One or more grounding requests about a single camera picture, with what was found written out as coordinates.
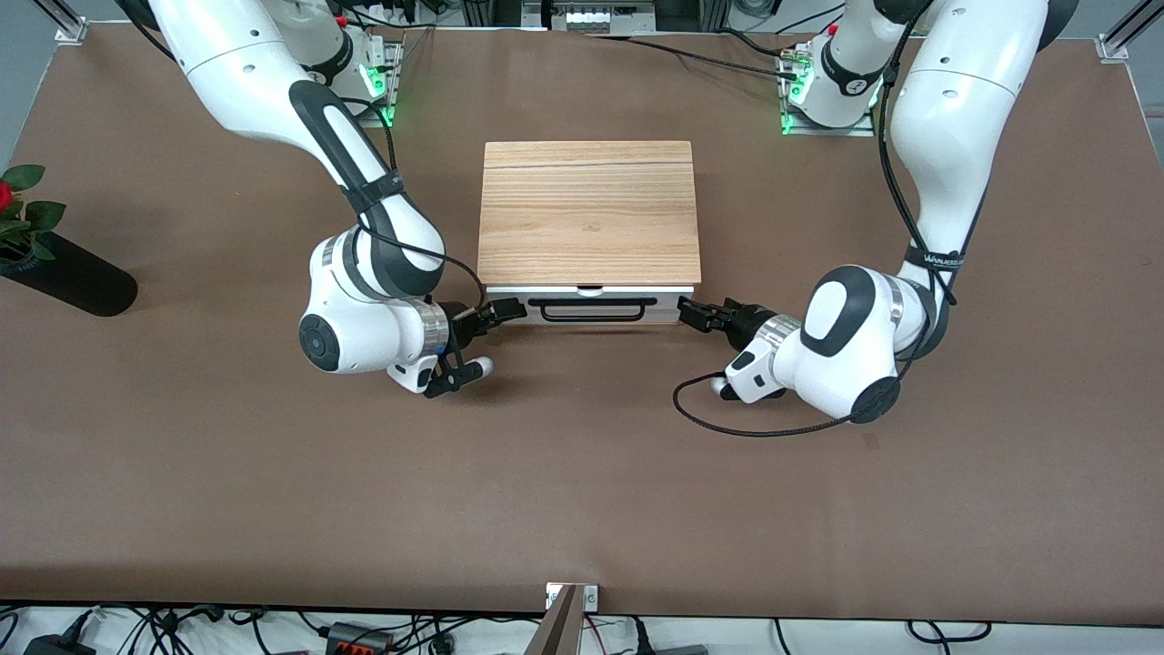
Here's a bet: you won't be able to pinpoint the white drawer with black handle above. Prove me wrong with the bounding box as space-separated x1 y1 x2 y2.
486 284 697 327

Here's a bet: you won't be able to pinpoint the wooden cabinet box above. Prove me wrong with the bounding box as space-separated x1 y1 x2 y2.
477 141 703 288

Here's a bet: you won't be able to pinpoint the white power strip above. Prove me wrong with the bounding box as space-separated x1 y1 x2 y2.
544 0 657 35

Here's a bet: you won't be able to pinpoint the black power adapter orange buttons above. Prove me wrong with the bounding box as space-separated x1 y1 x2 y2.
326 622 394 655

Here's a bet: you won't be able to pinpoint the black vase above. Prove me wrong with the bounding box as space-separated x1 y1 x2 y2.
0 231 140 318

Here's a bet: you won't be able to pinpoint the red rose with green leaves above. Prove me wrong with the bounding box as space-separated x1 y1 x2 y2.
0 164 67 267

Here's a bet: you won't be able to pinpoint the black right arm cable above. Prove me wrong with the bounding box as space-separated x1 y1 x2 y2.
336 91 489 316

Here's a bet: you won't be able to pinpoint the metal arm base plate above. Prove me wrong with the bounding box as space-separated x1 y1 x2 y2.
359 36 403 128
779 45 879 138

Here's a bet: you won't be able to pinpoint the black cable across table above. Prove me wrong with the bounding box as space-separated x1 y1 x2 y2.
589 33 803 81

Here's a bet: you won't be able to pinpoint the metal mount bracket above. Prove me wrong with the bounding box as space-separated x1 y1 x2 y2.
545 582 601 613

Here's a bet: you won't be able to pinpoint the aluminium camera mount post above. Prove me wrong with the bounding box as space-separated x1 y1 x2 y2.
522 584 584 655

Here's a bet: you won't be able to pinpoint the aluminium table corner bracket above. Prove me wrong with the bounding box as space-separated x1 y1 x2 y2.
1097 0 1164 64
31 0 90 45

